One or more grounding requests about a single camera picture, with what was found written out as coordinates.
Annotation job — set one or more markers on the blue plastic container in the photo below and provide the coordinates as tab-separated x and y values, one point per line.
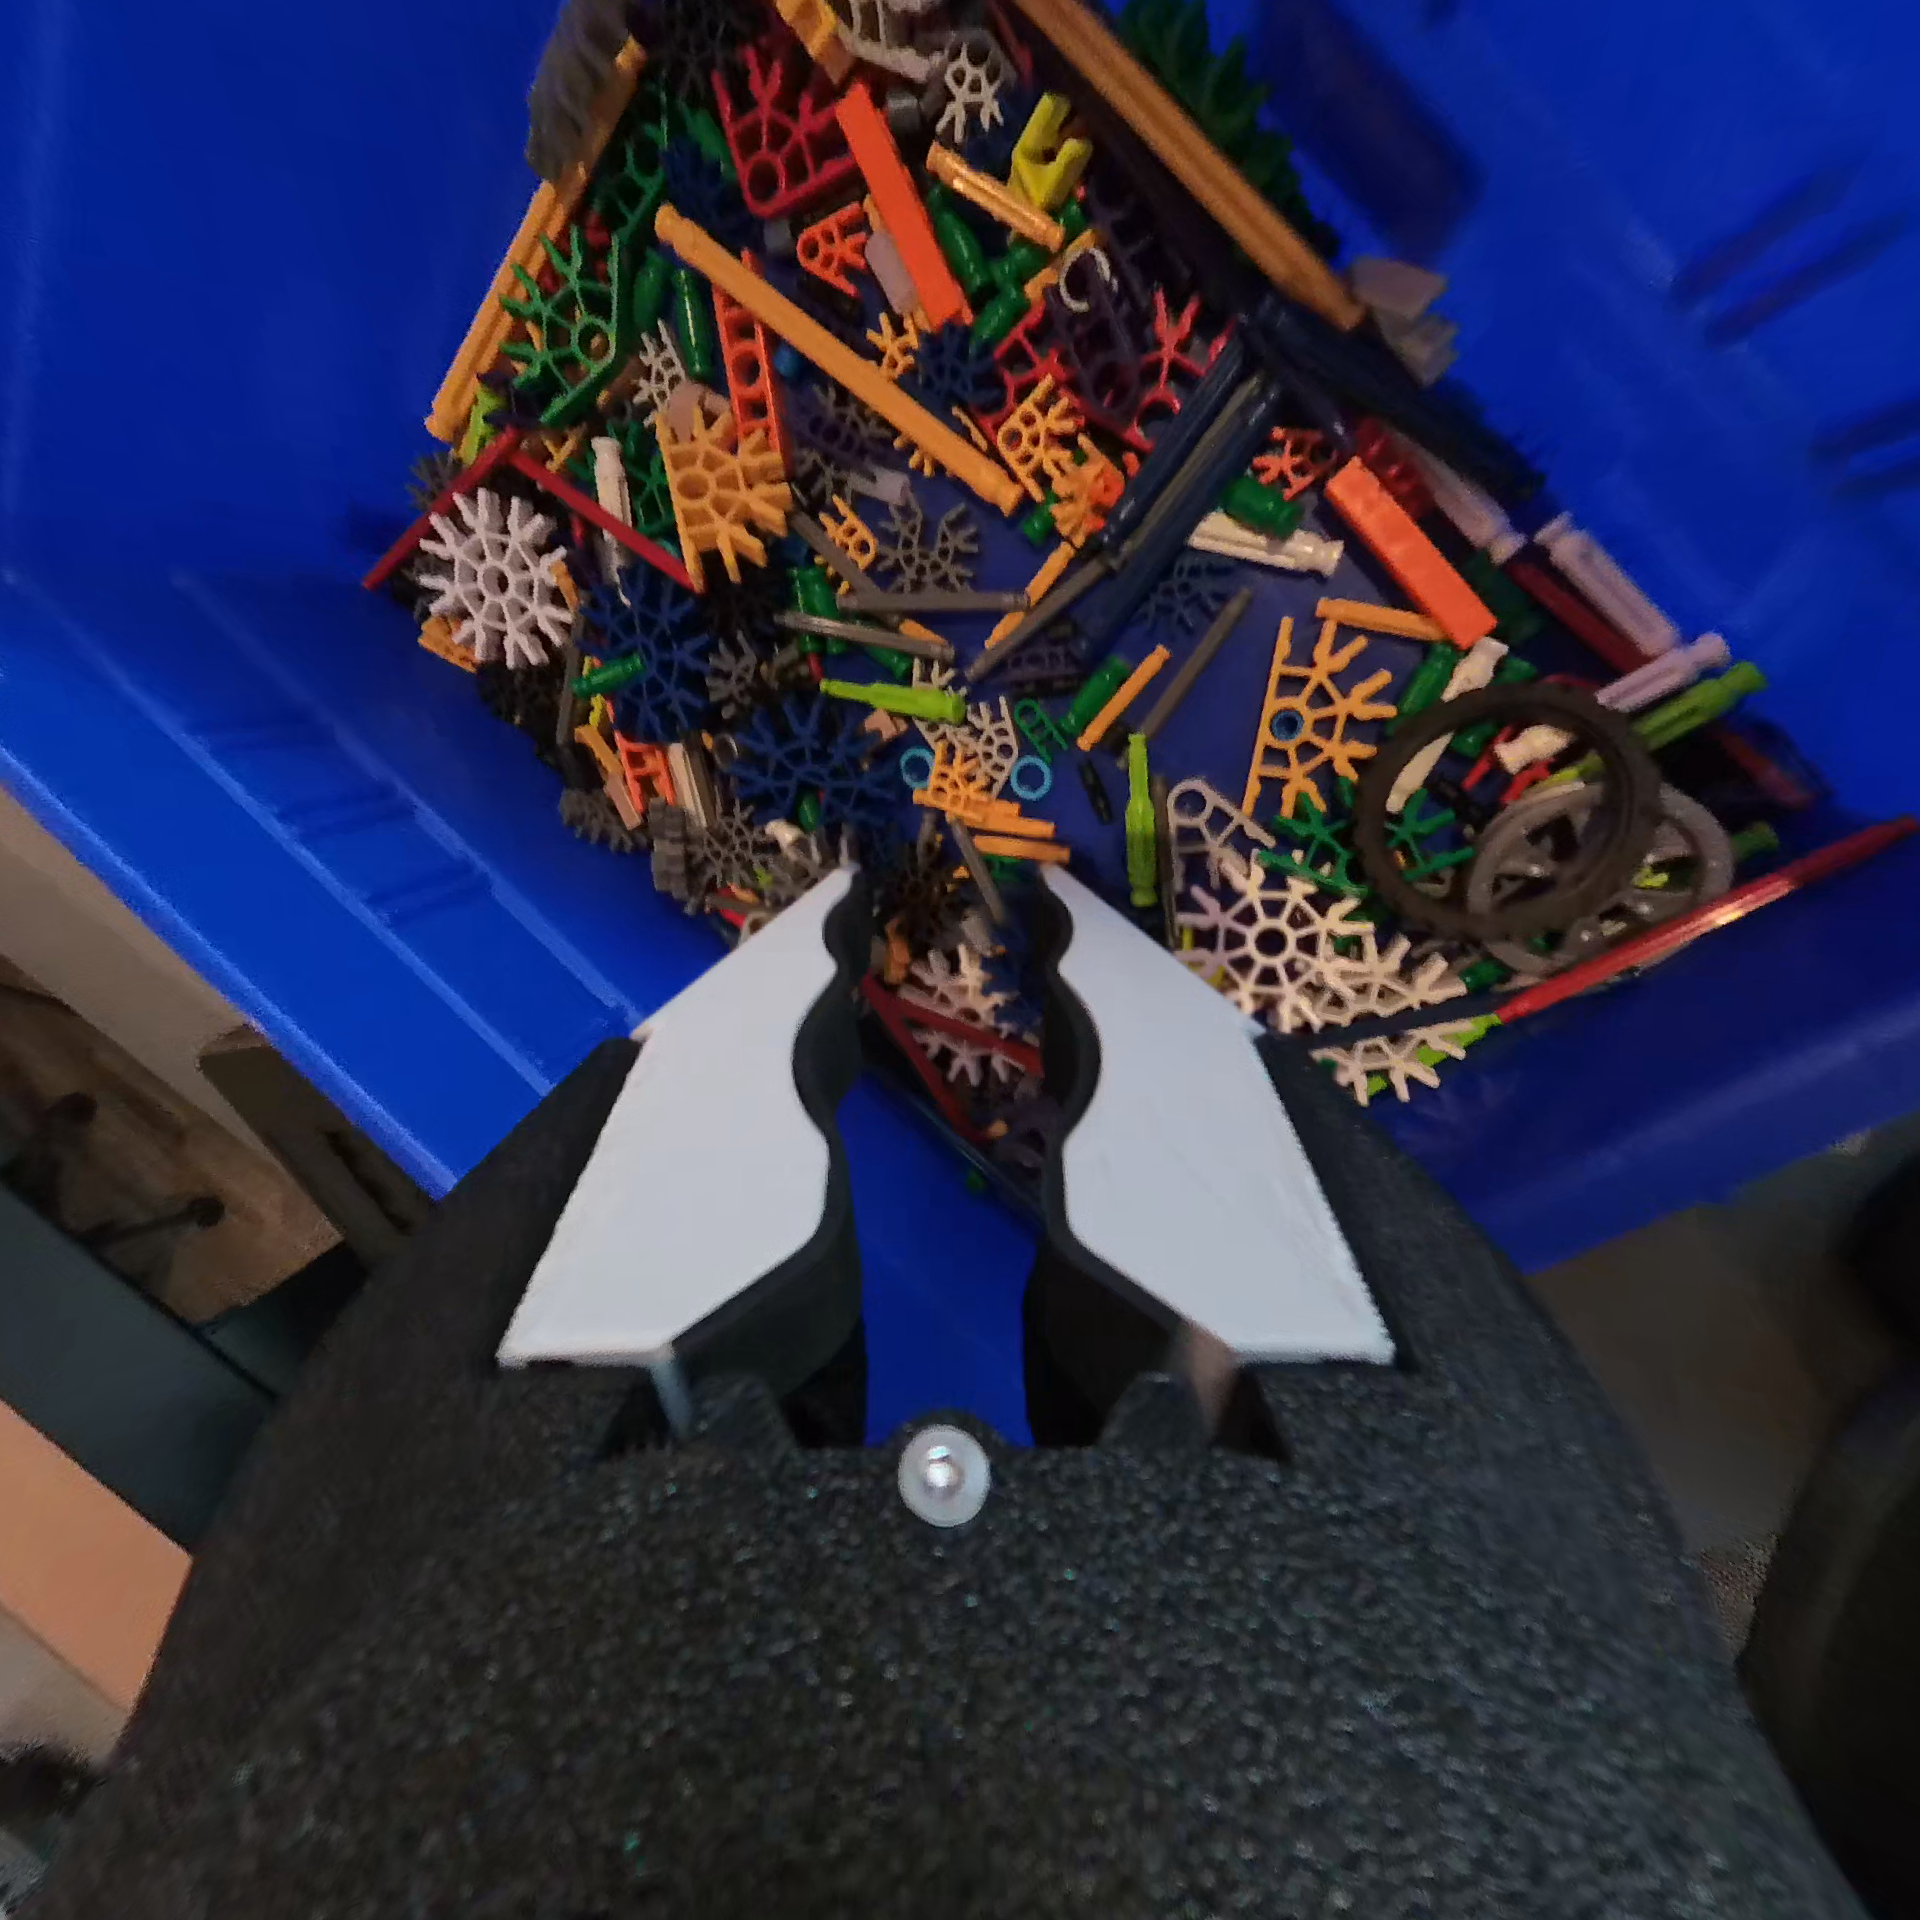
300	300

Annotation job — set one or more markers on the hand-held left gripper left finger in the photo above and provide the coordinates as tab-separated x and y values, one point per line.
704	1170

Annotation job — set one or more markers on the grey toy wheel rim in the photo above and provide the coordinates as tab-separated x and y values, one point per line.
1703	856

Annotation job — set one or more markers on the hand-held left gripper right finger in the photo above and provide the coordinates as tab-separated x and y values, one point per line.
1201	1184

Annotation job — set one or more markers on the pile of colourful toy pieces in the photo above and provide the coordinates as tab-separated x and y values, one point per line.
901	450

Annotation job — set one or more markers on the black rubber tire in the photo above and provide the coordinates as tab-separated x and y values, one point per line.
1632	765

